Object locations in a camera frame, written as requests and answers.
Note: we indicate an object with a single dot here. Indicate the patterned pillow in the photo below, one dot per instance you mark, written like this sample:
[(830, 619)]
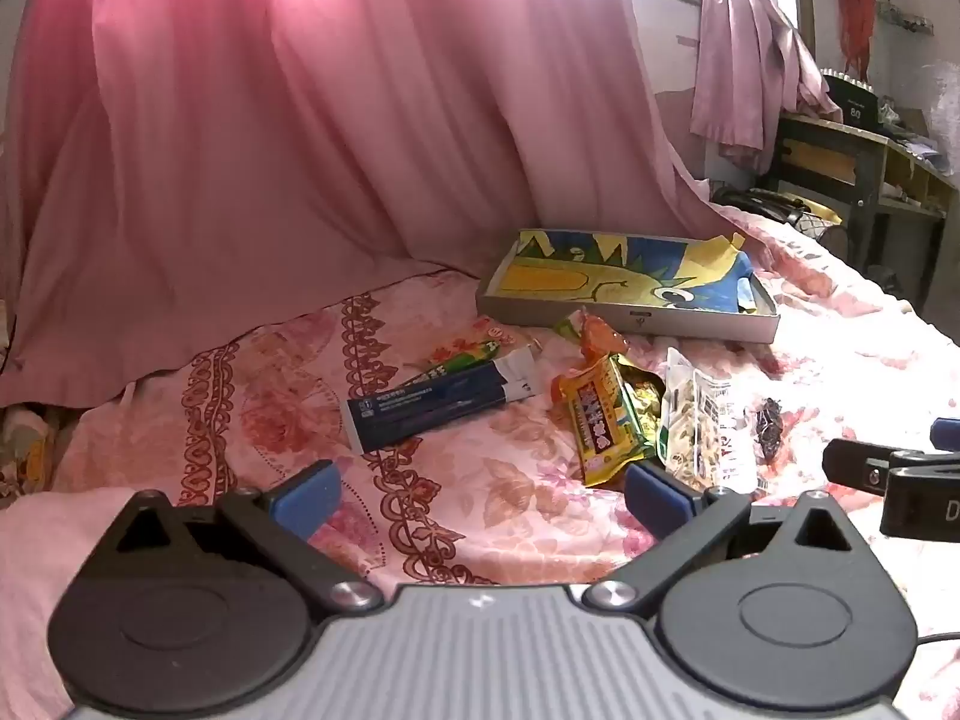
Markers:
[(26, 457)]

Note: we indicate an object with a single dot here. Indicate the rice cracker packet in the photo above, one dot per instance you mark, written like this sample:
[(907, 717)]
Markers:
[(600, 420)]

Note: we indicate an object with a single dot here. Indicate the wooden desk black frame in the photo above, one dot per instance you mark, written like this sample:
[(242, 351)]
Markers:
[(862, 157)]

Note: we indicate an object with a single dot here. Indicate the green stick packet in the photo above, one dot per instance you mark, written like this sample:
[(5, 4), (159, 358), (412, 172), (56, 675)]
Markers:
[(457, 364)]

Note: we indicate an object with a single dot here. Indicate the pink curtain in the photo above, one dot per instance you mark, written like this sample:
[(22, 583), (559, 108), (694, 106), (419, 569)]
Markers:
[(300, 127)]

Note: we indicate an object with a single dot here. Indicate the clear packet of white nuts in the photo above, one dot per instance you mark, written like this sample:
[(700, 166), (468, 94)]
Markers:
[(697, 427)]

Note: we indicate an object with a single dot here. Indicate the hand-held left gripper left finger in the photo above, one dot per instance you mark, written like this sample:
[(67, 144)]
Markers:
[(307, 499)]

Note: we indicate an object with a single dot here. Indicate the yellow bag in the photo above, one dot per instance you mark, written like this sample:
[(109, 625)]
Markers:
[(821, 208)]

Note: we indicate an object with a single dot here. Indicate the clear packet dark dried snack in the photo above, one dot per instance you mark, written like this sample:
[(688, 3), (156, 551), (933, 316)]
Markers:
[(769, 427)]

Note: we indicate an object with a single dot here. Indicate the orange spicy strip packet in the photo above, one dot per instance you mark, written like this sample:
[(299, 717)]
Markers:
[(602, 336)]

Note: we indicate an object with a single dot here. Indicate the purple hanging garment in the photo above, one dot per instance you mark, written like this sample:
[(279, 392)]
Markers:
[(750, 67)]

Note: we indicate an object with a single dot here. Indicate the mesh basket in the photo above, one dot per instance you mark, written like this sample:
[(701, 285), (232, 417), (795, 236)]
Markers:
[(814, 229)]

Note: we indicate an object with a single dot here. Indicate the black box silver rim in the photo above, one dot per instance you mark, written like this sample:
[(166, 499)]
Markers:
[(847, 101)]

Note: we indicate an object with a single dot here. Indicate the black bag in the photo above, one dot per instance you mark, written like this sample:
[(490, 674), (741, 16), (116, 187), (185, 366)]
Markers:
[(757, 204)]

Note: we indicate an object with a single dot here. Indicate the pink floral bedsheet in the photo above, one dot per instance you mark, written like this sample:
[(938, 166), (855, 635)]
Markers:
[(487, 480)]

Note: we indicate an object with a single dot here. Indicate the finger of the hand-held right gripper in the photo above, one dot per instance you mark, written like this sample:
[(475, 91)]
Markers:
[(859, 465), (946, 433)]

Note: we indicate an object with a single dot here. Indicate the wall hook rack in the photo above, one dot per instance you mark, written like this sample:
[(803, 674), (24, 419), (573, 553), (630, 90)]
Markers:
[(907, 19)]

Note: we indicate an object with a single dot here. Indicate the plain pink cloth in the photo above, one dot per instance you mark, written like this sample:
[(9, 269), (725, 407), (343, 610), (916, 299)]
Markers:
[(45, 577)]

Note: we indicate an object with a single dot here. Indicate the grey cardboard box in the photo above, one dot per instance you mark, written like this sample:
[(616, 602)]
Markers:
[(697, 326)]

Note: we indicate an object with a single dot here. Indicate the red hanging decoration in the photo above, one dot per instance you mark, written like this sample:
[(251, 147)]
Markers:
[(855, 7)]

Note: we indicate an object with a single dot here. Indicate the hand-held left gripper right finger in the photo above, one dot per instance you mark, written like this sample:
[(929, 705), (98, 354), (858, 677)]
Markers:
[(658, 501)]

